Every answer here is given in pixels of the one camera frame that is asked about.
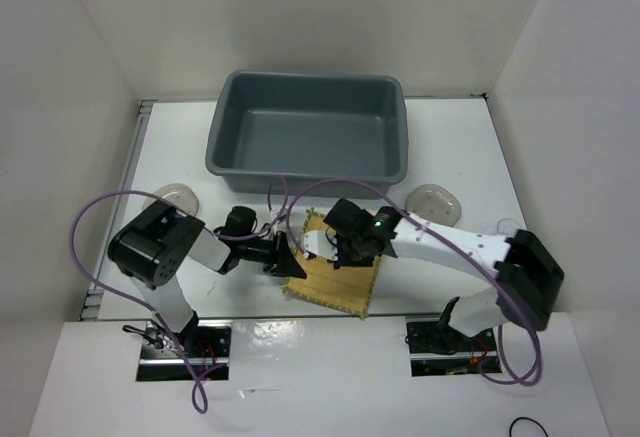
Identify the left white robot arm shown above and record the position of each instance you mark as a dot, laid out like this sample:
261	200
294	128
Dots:
151	248

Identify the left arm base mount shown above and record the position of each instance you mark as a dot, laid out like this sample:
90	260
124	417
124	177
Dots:
208	353

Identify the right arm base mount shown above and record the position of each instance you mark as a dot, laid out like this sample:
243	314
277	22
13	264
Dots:
435	351

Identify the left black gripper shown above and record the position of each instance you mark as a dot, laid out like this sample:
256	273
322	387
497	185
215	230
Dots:
280	260

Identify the yellow woven bamboo mat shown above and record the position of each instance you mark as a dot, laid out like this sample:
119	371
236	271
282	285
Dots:
348	289

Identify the grey plastic bin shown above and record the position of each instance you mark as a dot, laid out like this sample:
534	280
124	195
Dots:
309	127

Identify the far clear glass cup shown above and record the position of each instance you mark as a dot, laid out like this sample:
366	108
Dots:
507	227

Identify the aluminium table rail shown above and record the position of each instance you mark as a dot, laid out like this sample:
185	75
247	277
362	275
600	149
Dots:
94	295

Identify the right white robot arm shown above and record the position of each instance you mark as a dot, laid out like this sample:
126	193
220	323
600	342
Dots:
523	277

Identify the clear glass plate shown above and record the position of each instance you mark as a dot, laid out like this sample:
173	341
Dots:
435	204
180	196

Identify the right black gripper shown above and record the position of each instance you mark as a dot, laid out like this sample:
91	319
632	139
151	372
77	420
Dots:
343	261

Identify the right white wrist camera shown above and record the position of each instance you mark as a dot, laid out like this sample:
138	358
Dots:
320	243

